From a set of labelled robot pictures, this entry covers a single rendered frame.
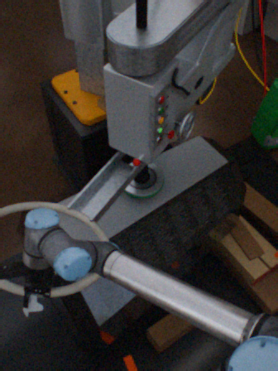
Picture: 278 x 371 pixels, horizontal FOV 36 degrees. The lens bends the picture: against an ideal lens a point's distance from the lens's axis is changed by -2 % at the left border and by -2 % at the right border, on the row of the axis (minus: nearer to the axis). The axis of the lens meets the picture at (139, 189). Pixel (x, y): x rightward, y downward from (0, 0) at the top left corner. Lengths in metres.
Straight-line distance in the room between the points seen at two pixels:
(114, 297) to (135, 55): 1.09
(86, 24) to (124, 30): 0.79
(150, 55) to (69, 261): 0.74
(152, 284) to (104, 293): 0.92
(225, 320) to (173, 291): 0.15
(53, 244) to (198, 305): 0.40
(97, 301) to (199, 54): 1.17
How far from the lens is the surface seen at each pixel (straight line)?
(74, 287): 1.41
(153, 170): 2.12
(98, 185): 1.82
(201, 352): 2.59
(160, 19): 1.59
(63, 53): 4.47
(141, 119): 1.66
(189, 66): 1.88
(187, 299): 1.06
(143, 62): 1.48
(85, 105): 2.61
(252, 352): 0.83
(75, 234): 1.99
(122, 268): 1.15
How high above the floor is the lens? 2.47
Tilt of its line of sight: 52 degrees down
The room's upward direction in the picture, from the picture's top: straight up
